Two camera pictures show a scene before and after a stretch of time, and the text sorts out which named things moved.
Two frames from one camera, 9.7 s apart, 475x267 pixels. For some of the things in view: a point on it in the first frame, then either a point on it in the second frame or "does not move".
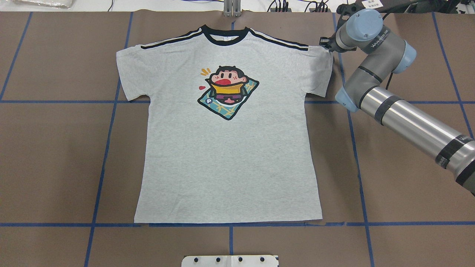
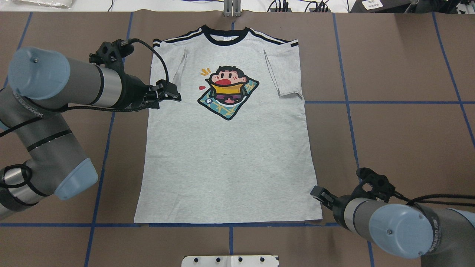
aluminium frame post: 232,8 does not move
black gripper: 324,41 to 380,185
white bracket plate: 230,261 does not move
